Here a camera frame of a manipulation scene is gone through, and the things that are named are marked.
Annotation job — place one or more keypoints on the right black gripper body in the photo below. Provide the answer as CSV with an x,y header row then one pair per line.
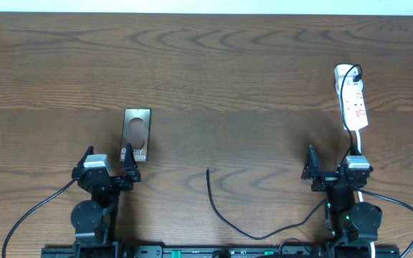
x,y
324,181

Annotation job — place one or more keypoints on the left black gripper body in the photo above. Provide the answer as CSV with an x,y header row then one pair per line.
x,y
116,186

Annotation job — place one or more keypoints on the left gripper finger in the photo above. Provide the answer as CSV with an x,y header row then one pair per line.
x,y
89,151
130,165

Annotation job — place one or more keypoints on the bronze Galaxy smartphone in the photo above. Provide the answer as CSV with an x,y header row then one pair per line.
x,y
136,131

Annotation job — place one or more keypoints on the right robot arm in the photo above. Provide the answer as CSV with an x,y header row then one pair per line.
x,y
354,223

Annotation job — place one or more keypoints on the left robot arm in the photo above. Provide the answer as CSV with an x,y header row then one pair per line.
x,y
94,220

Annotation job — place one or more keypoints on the black USB plug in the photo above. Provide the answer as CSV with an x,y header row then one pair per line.
x,y
357,77

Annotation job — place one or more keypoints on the white power strip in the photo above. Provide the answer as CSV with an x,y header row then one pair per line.
x,y
350,96

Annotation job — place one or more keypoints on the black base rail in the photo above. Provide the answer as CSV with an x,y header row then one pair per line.
x,y
288,250

